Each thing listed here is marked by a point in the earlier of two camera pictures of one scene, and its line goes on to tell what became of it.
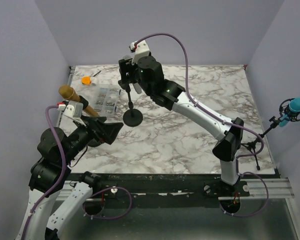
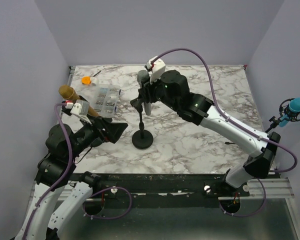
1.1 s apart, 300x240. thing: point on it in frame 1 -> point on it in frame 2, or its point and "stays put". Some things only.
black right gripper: [126, 66] -> [146, 90]
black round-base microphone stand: [132, 117] -> [142, 139]
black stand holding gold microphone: [100, 131] stays put
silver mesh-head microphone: [127, 57] -> [143, 77]
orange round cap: [86, 80] stays put
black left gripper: [115, 127] stays put
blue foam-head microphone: [296, 105] stays put
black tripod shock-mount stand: [286, 115] stays put
